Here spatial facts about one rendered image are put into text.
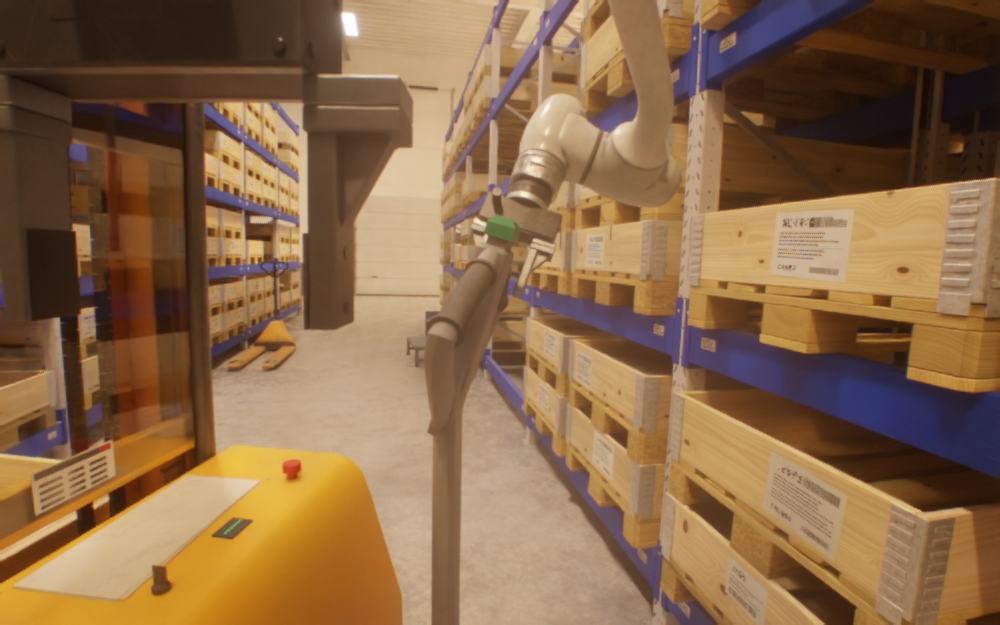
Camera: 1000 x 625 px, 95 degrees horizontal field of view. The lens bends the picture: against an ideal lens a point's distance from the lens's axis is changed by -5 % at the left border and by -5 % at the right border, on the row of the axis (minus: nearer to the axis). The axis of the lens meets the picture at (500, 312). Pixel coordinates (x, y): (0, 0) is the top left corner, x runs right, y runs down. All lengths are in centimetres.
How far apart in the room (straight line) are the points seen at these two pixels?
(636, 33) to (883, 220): 62
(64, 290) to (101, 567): 74
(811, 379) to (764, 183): 97
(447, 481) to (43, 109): 60
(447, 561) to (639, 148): 71
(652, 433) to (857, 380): 87
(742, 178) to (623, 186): 118
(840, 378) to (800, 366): 11
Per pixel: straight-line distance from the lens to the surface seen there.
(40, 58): 27
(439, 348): 48
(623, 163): 87
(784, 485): 134
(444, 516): 76
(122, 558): 101
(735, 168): 202
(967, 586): 128
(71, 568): 102
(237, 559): 95
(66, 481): 110
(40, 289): 29
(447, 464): 72
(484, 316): 64
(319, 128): 21
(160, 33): 24
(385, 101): 21
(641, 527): 207
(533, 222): 81
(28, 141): 29
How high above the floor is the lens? 137
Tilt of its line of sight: 6 degrees down
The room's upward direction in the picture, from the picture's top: 2 degrees clockwise
